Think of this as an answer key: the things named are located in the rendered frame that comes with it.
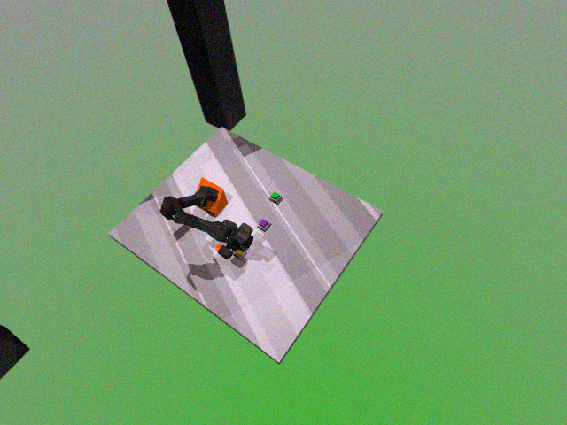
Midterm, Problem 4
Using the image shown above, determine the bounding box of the yellow button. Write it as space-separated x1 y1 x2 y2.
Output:
233 249 247 260

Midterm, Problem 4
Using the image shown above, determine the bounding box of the green button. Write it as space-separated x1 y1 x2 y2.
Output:
269 191 282 204

